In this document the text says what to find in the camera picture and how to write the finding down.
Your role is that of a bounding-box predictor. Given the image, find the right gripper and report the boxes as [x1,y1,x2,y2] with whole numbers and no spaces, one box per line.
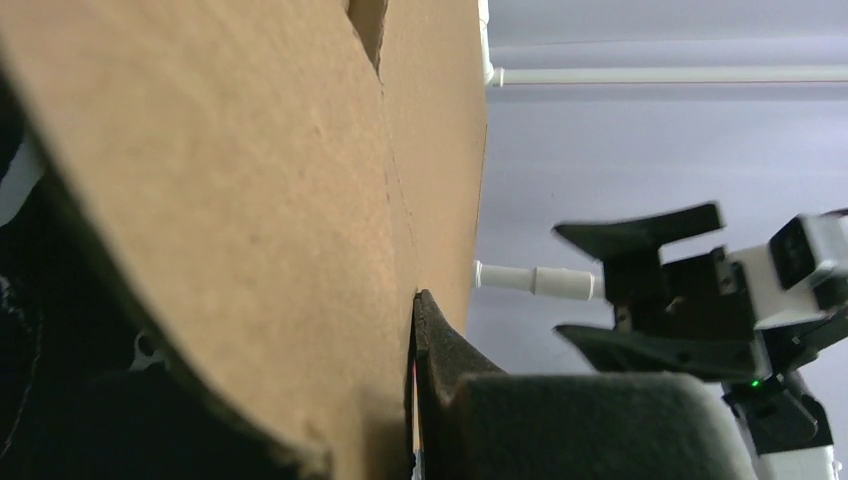
[552,202,769,382]

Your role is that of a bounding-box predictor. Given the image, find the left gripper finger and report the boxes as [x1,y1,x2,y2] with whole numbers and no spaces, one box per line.
[411,290,755,479]

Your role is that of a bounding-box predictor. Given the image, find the brown cardboard box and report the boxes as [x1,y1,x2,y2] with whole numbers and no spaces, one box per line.
[1,1,488,479]

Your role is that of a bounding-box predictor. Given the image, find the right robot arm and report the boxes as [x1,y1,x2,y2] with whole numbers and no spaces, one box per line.
[554,202,847,479]

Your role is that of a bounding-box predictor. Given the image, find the white PVC pipe frame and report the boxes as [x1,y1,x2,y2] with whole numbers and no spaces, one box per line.
[477,1,847,269]

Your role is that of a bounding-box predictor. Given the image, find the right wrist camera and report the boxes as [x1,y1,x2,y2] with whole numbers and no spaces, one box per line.
[730,209,847,330]

